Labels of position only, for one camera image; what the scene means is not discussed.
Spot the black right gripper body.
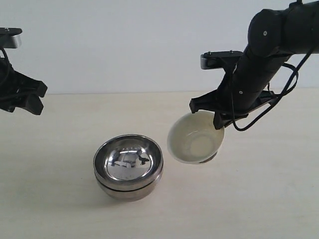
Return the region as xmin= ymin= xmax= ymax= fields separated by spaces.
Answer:
xmin=217 ymin=53 xmax=291 ymax=115

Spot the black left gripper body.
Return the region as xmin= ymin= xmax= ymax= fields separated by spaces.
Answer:
xmin=0 ymin=47 xmax=25 ymax=110

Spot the white ceramic bowl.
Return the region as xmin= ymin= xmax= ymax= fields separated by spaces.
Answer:
xmin=166 ymin=111 xmax=225 ymax=164

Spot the small patterned steel bowl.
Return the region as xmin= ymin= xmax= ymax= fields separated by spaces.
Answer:
xmin=93 ymin=134 xmax=164 ymax=192

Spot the large plain steel bowl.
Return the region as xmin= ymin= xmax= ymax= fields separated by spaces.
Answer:
xmin=95 ymin=171 xmax=164 ymax=202

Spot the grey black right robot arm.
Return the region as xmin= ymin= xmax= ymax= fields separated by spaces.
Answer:
xmin=189 ymin=0 xmax=319 ymax=129

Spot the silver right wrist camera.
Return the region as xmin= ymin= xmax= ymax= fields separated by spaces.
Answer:
xmin=200 ymin=50 xmax=243 ymax=70

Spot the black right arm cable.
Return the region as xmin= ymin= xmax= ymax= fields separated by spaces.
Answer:
xmin=230 ymin=48 xmax=314 ymax=132

